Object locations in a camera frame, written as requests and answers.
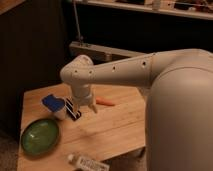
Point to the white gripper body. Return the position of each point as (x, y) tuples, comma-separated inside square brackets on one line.
[(82, 95)]

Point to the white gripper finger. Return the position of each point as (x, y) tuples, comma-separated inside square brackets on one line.
[(93, 108)]

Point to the clear plastic bottle white label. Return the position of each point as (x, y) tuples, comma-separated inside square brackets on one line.
[(85, 163)]

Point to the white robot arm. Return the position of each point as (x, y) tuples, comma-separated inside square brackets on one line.
[(179, 107)]

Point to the orange carrot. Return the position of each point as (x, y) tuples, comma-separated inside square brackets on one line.
[(102, 101)]

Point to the white cup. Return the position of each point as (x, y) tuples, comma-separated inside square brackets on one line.
[(60, 114)]

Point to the blue sponge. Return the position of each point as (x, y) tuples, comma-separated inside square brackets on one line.
[(52, 103)]

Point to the wooden table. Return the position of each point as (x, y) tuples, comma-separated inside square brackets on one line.
[(112, 131)]

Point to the green bowl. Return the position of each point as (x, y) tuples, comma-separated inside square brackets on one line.
[(40, 136)]

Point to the metal pole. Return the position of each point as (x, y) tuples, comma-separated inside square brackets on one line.
[(79, 36)]

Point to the upper shelf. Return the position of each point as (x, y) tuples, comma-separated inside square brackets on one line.
[(148, 9)]

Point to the grey metal bench rail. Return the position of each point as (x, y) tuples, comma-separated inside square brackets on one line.
[(101, 53)]

